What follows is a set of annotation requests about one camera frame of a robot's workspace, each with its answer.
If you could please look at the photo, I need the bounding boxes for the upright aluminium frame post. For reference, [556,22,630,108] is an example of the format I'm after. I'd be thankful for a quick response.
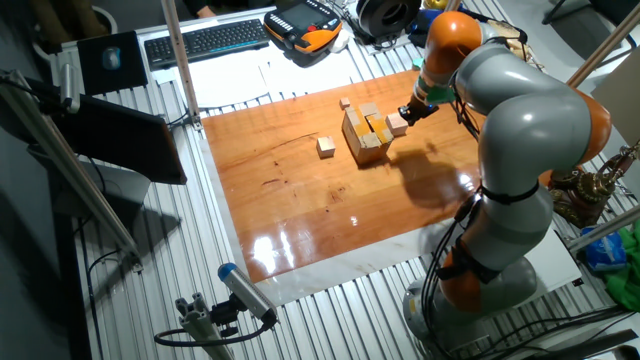
[159,0,204,132]

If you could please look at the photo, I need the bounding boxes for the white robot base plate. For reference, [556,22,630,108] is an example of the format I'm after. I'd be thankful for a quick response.
[519,227,584,306]

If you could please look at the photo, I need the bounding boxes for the beige flat panel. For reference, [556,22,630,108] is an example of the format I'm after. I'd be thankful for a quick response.
[590,47,640,149]

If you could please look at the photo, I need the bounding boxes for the medium wooden cube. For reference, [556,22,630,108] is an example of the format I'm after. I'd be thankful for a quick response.
[316,135,337,160]

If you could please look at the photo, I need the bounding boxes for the long slanted aluminium bar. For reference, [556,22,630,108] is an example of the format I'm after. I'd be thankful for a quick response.
[0,69,145,274]

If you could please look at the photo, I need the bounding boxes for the black computer keyboard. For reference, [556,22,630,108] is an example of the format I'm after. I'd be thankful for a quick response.
[143,18,272,72]

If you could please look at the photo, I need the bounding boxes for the white round object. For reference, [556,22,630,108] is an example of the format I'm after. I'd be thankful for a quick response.
[329,28,354,54]

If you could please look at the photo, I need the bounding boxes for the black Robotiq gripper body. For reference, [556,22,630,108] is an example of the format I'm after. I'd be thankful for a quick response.
[407,96,442,122]

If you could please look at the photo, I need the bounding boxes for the black orange teach pendant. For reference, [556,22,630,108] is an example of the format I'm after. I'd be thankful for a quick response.
[263,0,344,55]

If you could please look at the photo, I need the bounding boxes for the wooden block structure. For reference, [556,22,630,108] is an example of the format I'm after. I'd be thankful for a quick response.
[341,101,395,168]

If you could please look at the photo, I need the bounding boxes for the blue wipes packet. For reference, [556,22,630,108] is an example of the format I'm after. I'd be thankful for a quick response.
[579,225,629,273]

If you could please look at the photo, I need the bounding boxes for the white paper sheet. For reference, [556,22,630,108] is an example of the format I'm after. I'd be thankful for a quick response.
[259,47,374,97]
[187,52,271,110]

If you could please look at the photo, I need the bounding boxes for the black flat monitor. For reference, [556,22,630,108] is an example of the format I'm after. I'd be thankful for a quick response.
[49,94,189,186]

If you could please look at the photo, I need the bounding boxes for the glossy orange wooden board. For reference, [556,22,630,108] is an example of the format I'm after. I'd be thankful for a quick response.
[201,69,489,285]

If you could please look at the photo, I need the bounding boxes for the silver cylindrical camera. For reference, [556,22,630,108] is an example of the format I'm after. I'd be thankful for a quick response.
[58,62,81,115]

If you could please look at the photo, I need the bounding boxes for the silver camera with blue end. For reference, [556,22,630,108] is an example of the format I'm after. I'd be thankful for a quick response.
[217,262,279,326]

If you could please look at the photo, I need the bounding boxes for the black mouse pad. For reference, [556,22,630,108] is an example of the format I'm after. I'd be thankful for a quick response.
[76,30,150,96]

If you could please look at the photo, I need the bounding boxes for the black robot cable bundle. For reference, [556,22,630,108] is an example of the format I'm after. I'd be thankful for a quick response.
[418,192,484,360]

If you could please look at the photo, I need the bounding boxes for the grey computer mouse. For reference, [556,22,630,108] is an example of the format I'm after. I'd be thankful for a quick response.
[101,46,123,71]

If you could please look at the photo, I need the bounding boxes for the slanted aluminium frame bar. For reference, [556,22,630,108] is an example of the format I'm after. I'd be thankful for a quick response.
[567,2,640,89]
[567,204,640,253]

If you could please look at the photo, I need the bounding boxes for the grey monitor base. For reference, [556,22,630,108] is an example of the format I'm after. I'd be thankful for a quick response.
[54,159,151,221]

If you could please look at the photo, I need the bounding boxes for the short aluminium profile post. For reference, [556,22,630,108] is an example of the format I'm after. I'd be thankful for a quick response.
[174,292,236,360]

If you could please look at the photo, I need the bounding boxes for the large wooden cube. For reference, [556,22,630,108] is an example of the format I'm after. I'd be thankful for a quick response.
[385,112,409,137]

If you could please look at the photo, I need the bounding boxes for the black floor cables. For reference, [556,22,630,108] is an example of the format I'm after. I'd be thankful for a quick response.
[449,304,640,360]

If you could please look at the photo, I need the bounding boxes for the green cloth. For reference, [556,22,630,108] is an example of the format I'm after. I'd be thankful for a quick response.
[602,227,640,312]

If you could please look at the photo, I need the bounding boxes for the black camera cable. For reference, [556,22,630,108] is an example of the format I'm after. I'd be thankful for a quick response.
[153,312,279,348]

